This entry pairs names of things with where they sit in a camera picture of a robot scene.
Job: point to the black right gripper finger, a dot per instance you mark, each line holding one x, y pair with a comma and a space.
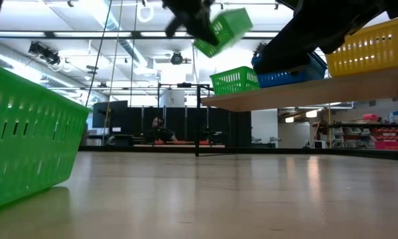
338, 43

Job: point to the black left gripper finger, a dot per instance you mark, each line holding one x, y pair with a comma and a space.
205, 31

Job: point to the green plastic slotted basket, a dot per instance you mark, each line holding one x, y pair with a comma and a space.
232, 26
30, 149
232, 81

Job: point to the yellow plastic slotted basket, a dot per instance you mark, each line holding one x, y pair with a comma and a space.
368, 49

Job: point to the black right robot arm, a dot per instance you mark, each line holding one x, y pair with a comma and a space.
351, 10

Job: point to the round black ceiling fixture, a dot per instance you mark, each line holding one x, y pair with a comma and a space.
176, 58

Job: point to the black background robot rig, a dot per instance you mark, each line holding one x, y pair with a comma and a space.
185, 85

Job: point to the pink object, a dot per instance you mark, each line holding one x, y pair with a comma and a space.
371, 117

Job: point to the red bin rack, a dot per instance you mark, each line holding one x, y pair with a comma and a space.
388, 137

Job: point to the person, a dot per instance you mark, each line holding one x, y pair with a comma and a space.
159, 127

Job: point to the orange floor mat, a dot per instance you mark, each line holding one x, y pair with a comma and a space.
182, 142

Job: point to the black monitor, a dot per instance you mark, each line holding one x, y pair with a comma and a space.
109, 114

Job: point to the black ceiling spotlight cluster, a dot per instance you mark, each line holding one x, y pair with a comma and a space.
44, 53

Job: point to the black partition wall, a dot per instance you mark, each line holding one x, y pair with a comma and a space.
219, 126

